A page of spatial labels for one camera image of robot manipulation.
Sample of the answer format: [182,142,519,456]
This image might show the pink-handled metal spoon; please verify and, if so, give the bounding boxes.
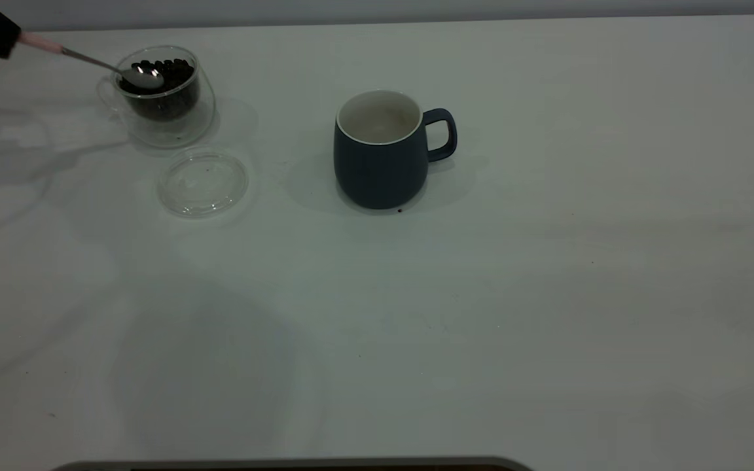
[17,33,166,90]

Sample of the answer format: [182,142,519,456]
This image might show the dark grey ceramic mug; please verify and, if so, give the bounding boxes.
[333,90,458,211]

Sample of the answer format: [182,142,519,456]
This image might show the dark roasted coffee beans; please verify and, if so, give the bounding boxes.
[119,58,200,120]

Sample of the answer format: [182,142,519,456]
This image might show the clear round glass lid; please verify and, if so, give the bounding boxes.
[156,149,249,218]

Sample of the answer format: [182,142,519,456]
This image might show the clear double-wall glass cup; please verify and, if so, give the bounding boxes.
[96,44,216,148]

